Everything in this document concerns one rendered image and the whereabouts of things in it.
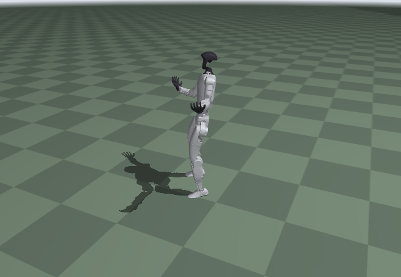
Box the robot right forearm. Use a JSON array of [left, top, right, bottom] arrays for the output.
[[177, 86, 190, 97]]

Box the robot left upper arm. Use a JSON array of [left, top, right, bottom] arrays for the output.
[[201, 76, 215, 103]]

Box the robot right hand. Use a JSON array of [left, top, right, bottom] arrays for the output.
[[172, 77, 182, 91]]

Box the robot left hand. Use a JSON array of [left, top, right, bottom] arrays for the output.
[[190, 102, 206, 113]]

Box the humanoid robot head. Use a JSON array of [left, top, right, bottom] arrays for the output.
[[201, 51, 217, 75]]

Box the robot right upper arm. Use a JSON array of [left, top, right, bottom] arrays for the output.
[[188, 74, 201, 97]]

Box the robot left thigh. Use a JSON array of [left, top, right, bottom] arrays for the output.
[[189, 122, 208, 165]]

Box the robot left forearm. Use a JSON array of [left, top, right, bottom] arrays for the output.
[[197, 101, 210, 114]]

